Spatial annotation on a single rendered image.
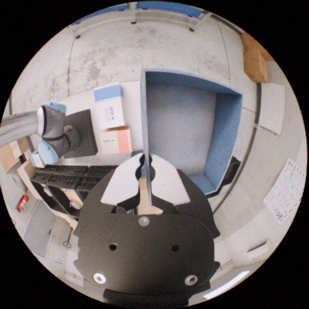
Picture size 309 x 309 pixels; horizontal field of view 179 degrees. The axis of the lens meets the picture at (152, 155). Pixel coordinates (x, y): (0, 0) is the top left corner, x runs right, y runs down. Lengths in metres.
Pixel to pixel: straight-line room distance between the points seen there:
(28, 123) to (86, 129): 0.33
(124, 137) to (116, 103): 0.16
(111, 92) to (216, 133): 0.41
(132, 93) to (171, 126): 0.39
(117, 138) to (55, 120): 0.30
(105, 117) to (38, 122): 0.29
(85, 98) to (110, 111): 0.21
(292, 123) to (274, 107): 0.50
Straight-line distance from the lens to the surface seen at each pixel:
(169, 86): 0.17
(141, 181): 0.61
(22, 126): 0.40
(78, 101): 0.64
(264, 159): 2.75
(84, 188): 0.55
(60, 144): 0.48
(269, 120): 2.60
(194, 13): 1.71
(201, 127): 0.21
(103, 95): 0.47
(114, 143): 0.51
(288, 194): 2.74
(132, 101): 0.53
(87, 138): 0.59
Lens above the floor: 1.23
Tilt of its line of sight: 60 degrees down
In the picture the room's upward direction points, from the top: 165 degrees clockwise
